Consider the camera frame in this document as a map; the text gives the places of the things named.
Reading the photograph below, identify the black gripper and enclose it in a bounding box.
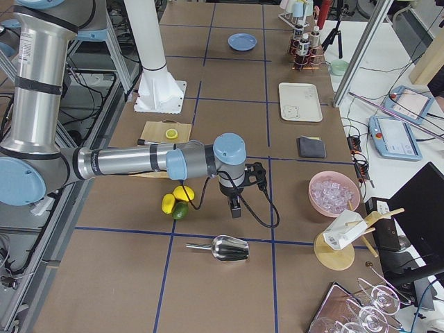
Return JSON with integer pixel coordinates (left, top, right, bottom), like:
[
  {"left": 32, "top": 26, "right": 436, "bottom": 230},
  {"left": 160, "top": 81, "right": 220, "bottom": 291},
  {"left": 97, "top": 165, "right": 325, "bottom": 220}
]
[{"left": 218, "top": 172, "right": 243, "bottom": 219}]

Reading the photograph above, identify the blue plate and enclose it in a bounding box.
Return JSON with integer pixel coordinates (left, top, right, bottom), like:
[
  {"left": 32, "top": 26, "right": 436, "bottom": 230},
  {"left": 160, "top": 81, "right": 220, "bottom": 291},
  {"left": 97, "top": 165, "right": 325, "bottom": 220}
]
[{"left": 228, "top": 33, "right": 257, "bottom": 52}]

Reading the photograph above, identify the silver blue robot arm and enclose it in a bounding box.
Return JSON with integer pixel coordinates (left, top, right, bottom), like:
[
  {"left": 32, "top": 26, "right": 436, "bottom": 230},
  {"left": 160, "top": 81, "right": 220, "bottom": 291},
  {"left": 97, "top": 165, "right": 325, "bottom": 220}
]
[{"left": 1, "top": 1, "right": 246, "bottom": 217}]

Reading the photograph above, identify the metal ice scoop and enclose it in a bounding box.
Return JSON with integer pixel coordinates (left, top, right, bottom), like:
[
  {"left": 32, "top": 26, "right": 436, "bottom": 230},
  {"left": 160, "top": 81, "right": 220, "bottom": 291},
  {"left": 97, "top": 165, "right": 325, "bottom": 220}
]
[{"left": 186, "top": 235, "right": 250, "bottom": 262}]

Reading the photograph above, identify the green lime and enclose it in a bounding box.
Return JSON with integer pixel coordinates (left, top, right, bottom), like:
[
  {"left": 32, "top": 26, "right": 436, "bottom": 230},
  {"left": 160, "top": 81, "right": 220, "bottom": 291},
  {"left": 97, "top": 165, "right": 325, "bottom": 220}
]
[{"left": 171, "top": 201, "right": 189, "bottom": 220}]

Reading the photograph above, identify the yellow lemon far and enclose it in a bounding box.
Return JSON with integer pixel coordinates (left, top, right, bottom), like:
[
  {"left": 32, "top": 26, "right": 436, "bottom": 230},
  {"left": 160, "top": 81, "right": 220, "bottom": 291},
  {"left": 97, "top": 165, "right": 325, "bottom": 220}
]
[{"left": 173, "top": 185, "right": 195, "bottom": 202}]

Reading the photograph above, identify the yellow lemon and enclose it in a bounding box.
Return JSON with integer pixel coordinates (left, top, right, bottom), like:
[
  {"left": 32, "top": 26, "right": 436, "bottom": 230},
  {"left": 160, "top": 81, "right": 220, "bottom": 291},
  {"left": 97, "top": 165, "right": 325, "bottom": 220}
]
[
  {"left": 173, "top": 185, "right": 195, "bottom": 202},
  {"left": 161, "top": 193, "right": 176, "bottom": 214}
]

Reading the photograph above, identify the yellow lemon near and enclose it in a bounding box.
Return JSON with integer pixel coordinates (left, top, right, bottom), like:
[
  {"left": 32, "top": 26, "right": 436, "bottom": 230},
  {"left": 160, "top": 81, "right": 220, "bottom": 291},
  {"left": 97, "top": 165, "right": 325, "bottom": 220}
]
[{"left": 161, "top": 193, "right": 176, "bottom": 214}]

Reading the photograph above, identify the lemon half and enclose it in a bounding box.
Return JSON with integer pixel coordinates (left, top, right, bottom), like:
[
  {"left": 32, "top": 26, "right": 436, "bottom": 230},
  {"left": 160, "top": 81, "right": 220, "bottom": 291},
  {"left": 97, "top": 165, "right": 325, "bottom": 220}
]
[{"left": 164, "top": 128, "right": 178, "bottom": 140}]

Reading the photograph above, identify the grey folded cloth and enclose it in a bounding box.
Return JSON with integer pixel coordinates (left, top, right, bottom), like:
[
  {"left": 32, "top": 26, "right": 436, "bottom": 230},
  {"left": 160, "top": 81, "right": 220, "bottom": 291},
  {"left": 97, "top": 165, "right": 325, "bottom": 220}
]
[{"left": 297, "top": 136, "right": 327, "bottom": 158}]

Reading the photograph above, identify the pink bowl of ice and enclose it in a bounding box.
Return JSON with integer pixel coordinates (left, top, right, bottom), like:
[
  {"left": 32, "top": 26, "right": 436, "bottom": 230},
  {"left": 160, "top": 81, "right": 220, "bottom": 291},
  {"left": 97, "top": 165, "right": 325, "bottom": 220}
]
[{"left": 308, "top": 171, "right": 361, "bottom": 217}]

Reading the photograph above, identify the wooden cutting board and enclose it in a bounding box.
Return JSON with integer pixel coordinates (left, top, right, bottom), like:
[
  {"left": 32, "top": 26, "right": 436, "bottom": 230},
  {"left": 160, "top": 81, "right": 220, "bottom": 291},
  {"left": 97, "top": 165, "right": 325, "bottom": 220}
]
[{"left": 128, "top": 121, "right": 193, "bottom": 180}]

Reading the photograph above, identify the white carton box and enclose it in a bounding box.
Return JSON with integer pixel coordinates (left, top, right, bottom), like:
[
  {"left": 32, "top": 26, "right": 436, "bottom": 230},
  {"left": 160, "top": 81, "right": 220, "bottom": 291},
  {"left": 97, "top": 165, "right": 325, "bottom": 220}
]
[{"left": 323, "top": 210, "right": 368, "bottom": 250}]

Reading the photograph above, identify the cream bear tray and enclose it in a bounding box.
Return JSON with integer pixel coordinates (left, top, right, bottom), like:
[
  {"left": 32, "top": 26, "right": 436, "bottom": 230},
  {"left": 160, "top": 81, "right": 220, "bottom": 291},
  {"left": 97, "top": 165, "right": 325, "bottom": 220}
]
[{"left": 278, "top": 83, "right": 323, "bottom": 123}]

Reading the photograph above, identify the wooden cup stand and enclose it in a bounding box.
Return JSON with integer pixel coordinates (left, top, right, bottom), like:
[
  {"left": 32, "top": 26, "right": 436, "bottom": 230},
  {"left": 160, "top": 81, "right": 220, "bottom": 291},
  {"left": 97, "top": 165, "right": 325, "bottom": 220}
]
[{"left": 314, "top": 208, "right": 404, "bottom": 271}]

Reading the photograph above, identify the green small bowl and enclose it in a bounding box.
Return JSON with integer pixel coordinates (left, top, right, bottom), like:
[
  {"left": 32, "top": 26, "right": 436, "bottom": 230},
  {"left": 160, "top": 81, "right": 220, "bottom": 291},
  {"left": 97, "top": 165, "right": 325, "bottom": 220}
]
[{"left": 330, "top": 59, "right": 349, "bottom": 76}]

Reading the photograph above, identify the blue teach pendant near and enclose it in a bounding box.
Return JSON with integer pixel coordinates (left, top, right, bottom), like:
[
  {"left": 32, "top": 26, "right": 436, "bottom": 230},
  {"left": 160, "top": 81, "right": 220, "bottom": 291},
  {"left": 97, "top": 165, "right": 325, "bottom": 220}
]
[{"left": 368, "top": 116, "right": 422, "bottom": 161}]

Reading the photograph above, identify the blue teach pendant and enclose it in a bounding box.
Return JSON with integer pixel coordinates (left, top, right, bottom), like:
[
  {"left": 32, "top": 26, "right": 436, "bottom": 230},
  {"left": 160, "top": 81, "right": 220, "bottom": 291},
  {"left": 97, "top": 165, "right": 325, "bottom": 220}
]
[
  {"left": 383, "top": 85, "right": 434, "bottom": 125},
  {"left": 368, "top": 116, "right": 422, "bottom": 161}
]

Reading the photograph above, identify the black monitor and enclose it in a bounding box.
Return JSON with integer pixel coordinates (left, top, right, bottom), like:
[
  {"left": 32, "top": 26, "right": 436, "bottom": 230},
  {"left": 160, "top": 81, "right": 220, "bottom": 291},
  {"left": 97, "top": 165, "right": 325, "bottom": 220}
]
[{"left": 374, "top": 162, "right": 443, "bottom": 287}]

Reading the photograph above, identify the dark bottle white cap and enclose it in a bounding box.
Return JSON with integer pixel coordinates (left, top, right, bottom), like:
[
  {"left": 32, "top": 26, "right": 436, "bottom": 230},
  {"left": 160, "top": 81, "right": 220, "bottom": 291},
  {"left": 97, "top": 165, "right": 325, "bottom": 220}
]
[{"left": 290, "top": 23, "right": 304, "bottom": 56}]

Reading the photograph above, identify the blue teach pendant far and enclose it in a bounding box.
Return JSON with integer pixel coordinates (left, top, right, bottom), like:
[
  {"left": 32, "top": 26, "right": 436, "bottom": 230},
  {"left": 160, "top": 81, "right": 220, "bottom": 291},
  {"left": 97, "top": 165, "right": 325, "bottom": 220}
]
[{"left": 383, "top": 85, "right": 434, "bottom": 125}]

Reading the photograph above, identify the black tripod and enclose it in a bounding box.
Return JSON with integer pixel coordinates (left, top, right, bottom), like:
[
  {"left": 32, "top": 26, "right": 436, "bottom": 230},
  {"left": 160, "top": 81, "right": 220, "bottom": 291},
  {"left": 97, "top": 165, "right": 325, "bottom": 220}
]
[{"left": 321, "top": 0, "right": 344, "bottom": 59}]

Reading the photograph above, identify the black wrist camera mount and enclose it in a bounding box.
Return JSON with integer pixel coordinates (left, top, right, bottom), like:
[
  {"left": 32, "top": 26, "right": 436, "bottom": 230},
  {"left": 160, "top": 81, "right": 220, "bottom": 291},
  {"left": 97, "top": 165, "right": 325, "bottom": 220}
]
[{"left": 241, "top": 162, "right": 267, "bottom": 191}]

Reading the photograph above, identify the black handled knife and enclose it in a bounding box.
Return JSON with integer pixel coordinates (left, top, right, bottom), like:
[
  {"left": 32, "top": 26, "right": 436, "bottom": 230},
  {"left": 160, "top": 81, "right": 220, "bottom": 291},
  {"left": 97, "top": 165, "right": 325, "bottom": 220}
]
[{"left": 137, "top": 139, "right": 164, "bottom": 146}]

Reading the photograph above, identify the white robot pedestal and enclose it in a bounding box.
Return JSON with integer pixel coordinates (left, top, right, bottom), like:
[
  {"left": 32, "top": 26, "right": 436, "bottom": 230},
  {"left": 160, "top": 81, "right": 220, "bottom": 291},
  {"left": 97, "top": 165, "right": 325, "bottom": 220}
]
[{"left": 124, "top": 0, "right": 187, "bottom": 114}]

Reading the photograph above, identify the copper wire bottle rack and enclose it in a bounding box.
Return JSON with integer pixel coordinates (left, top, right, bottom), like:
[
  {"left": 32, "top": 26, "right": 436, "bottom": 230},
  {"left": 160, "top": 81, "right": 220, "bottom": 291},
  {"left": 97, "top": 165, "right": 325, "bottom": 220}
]
[{"left": 289, "top": 39, "right": 326, "bottom": 71}]

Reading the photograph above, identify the aluminium frame post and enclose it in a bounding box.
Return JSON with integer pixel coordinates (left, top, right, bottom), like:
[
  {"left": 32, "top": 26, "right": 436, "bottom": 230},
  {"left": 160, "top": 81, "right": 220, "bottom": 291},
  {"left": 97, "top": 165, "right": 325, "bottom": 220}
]
[{"left": 332, "top": 0, "right": 393, "bottom": 108}]

